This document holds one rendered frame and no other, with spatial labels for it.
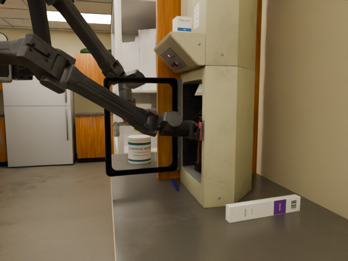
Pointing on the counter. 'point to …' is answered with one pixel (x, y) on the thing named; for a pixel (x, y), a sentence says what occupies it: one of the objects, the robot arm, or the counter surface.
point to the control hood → (185, 48)
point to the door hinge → (181, 115)
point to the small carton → (182, 24)
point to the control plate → (173, 59)
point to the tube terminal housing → (224, 99)
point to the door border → (110, 126)
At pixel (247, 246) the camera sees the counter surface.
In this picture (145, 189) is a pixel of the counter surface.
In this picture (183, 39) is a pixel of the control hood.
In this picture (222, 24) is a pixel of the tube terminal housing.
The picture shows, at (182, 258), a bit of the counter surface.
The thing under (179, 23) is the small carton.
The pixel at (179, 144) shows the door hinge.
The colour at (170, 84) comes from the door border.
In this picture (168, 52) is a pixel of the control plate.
